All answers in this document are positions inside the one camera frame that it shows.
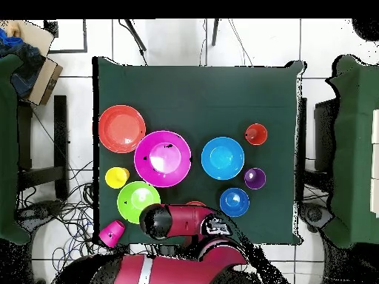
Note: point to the pink cup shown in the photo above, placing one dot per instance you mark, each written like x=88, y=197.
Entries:
x=112, y=232

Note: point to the green bowl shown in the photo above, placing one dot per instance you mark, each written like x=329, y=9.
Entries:
x=130, y=204

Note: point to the dark green table cloth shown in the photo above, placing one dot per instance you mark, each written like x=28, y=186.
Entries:
x=192, y=94

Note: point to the black box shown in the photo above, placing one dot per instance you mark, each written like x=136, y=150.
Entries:
x=325, y=133

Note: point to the white boxes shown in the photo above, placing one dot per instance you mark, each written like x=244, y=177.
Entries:
x=376, y=162

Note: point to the large pink bowl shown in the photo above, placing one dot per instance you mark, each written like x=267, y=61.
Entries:
x=162, y=171

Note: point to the purple cup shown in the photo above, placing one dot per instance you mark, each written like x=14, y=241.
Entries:
x=255, y=179

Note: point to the black camera tripod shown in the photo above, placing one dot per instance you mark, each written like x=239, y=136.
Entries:
x=136, y=37

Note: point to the black floor frame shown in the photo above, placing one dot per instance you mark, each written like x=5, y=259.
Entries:
x=68, y=51

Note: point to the yellow cup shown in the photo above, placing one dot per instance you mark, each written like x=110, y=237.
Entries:
x=116, y=178

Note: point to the small orange bowl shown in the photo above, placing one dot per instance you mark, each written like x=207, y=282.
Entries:
x=195, y=203

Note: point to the black stool frame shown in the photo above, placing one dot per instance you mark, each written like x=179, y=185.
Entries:
x=60, y=133

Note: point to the orange cup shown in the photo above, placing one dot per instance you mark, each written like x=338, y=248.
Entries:
x=257, y=134

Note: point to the light blue bowl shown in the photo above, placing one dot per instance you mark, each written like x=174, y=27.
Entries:
x=222, y=158

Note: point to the large shallow orange bowl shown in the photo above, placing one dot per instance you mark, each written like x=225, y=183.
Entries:
x=121, y=129

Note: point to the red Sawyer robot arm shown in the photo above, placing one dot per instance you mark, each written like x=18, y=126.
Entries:
x=183, y=220

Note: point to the green cloth covered table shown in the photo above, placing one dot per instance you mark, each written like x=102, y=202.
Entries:
x=7, y=148
x=345, y=148

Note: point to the beige board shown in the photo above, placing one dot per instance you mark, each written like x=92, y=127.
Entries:
x=34, y=35

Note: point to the small dark blue bowl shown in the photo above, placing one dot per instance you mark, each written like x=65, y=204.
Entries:
x=234, y=202

